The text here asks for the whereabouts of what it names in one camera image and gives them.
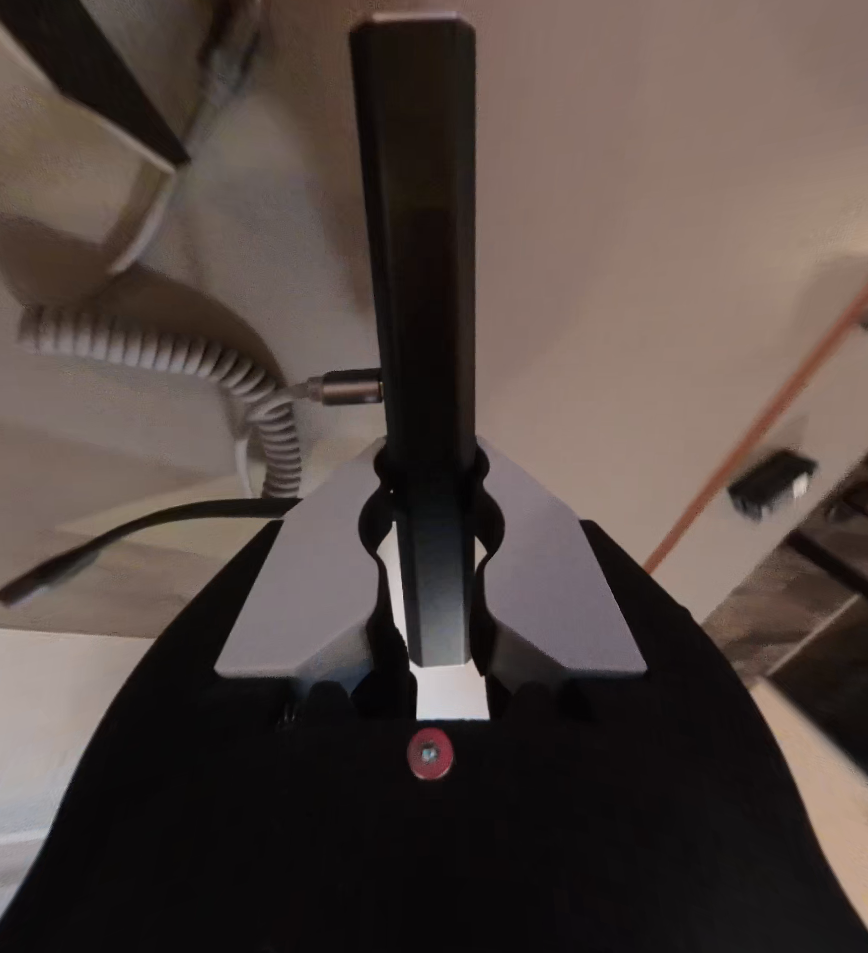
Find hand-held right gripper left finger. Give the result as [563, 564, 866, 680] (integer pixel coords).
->
[214, 438, 409, 684]

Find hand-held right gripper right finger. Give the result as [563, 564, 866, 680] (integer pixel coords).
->
[470, 438, 648, 684]

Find black usb cable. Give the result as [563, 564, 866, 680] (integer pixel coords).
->
[0, 497, 302, 606]

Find small black battery pack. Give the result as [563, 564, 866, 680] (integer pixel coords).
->
[728, 449, 820, 520]

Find grey usb cable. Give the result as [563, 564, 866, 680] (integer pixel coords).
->
[17, 305, 384, 500]

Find black usb hub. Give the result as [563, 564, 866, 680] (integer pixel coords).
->
[348, 11, 480, 667]

